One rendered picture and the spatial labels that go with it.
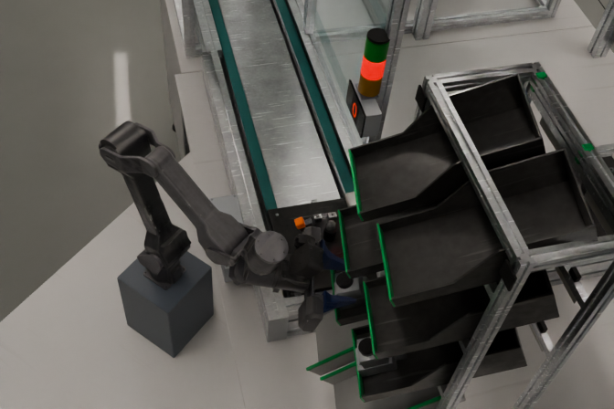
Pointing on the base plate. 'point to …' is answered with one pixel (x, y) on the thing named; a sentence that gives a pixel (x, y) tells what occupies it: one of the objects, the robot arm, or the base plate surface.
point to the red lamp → (373, 71)
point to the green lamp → (375, 53)
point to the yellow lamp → (369, 87)
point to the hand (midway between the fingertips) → (336, 281)
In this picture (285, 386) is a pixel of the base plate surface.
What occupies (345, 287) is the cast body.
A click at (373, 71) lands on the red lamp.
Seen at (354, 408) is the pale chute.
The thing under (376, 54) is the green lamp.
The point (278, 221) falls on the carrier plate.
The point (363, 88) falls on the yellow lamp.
